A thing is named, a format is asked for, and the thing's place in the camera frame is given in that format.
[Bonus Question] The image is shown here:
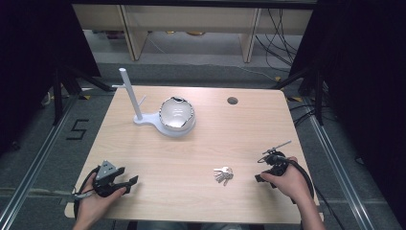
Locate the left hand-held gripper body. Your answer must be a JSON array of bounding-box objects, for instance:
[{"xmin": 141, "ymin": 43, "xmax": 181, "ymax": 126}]
[{"xmin": 92, "ymin": 160, "xmax": 127, "ymax": 198}]

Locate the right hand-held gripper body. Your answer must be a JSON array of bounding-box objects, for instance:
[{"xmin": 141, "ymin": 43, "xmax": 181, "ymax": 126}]
[{"xmin": 257, "ymin": 140, "xmax": 293, "ymax": 178}]

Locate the silver bunch of keys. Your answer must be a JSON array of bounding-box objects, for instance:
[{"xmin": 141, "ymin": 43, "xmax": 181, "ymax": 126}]
[{"xmin": 213, "ymin": 166, "xmax": 235, "ymax": 187}]

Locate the person's right hand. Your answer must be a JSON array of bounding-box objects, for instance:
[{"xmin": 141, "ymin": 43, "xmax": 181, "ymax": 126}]
[{"xmin": 259, "ymin": 155, "xmax": 313, "ymax": 204}]

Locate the person's left hand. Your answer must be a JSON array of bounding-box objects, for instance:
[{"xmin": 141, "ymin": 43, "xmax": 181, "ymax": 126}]
[{"xmin": 76, "ymin": 172, "xmax": 127, "ymax": 222}]

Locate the white branched stand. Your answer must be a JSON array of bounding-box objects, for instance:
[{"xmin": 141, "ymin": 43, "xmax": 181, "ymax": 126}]
[{"xmin": 111, "ymin": 67, "xmax": 197, "ymax": 139}]

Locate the black metal stand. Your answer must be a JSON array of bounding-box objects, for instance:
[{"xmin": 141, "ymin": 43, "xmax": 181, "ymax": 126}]
[
  {"xmin": 52, "ymin": 64, "xmax": 117, "ymax": 127},
  {"xmin": 270, "ymin": 66, "xmax": 326, "ymax": 127}
]

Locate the white eggshell-shaped bowl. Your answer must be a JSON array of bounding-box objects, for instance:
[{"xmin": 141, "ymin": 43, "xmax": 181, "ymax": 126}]
[{"xmin": 158, "ymin": 96, "xmax": 196, "ymax": 130}]

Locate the black curtain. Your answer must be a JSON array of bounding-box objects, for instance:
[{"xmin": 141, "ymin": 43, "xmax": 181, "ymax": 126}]
[
  {"xmin": 287, "ymin": 0, "xmax": 406, "ymax": 222},
  {"xmin": 0, "ymin": 0, "xmax": 102, "ymax": 156}
]

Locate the left hand-held gripper cable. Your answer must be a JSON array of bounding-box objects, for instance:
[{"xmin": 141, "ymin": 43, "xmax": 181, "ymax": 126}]
[{"xmin": 72, "ymin": 166, "xmax": 101, "ymax": 219}]

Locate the hand-held gripper cable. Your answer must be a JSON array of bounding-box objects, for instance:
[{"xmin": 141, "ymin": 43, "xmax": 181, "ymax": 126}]
[
  {"xmin": 72, "ymin": 166, "xmax": 101, "ymax": 219},
  {"xmin": 285, "ymin": 159, "xmax": 316, "ymax": 205}
]

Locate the right hand-held gripper cable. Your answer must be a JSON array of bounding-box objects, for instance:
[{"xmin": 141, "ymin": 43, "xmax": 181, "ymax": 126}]
[{"xmin": 285, "ymin": 159, "xmax": 316, "ymax": 205}]

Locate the aluminium floor rail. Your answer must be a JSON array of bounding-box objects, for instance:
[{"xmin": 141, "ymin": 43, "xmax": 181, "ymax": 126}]
[
  {"xmin": 0, "ymin": 94, "xmax": 81, "ymax": 230},
  {"xmin": 306, "ymin": 95, "xmax": 375, "ymax": 230}
]

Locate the black cables bundle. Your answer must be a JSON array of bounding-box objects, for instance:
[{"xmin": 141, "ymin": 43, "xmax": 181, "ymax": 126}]
[{"xmin": 254, "ymin": 9, "xmax": 305, "ymax": 73}]

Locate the light wooden desk frame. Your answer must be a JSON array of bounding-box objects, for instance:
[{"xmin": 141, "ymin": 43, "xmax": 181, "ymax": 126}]
[{"xmin": 72, "ymin": 3, "xmax": 314, "ymax": 64}]

